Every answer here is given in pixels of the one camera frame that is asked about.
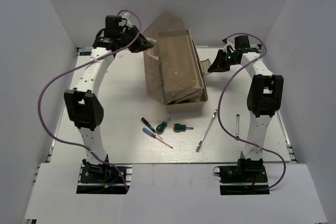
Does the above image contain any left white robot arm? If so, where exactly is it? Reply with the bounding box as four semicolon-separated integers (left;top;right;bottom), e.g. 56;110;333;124
64;14;153;182

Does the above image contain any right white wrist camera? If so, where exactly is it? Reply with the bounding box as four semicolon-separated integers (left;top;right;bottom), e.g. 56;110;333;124
222;38;235;53

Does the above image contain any green orange stubby screwdriver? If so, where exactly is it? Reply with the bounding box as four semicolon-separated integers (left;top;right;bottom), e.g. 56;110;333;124
173;123;194;132

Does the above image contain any long silver wrench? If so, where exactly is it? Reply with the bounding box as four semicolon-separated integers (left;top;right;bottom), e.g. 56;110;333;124
195;109;217;152

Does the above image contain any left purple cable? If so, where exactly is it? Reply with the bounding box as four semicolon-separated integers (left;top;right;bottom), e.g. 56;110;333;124
38;10;144;190

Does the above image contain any black precision screwdriver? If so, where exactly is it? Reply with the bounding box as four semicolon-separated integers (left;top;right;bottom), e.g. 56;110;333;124
141;118;158;136

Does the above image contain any purple cable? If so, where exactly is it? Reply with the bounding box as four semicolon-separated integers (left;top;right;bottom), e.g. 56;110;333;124
217;33;287;190
38;10;144;190

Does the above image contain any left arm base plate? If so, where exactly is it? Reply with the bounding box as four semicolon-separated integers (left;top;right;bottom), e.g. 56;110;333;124
76;165;132;195

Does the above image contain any blue handled screwdriver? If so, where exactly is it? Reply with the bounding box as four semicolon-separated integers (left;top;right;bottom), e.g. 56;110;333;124
142;127;173;149

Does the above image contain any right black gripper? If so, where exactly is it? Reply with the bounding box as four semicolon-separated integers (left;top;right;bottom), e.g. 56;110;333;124
209;49;240;72

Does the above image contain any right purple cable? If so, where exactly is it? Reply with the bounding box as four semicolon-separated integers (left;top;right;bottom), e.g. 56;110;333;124
217;33;287;190

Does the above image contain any short silver wrench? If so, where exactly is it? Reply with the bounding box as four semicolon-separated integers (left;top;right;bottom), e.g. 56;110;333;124
235;114;240;138

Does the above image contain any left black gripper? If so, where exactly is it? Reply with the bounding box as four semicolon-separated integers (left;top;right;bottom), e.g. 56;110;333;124
117;24;153;53

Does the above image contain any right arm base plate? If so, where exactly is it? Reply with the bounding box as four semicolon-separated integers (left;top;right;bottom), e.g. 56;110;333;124
213;165;270;196

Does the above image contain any beige plastic toolbox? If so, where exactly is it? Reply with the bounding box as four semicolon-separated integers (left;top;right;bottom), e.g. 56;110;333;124
143;11;211;113

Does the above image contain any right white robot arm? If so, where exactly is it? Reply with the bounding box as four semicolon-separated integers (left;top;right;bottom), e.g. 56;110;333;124
207;33;284;182

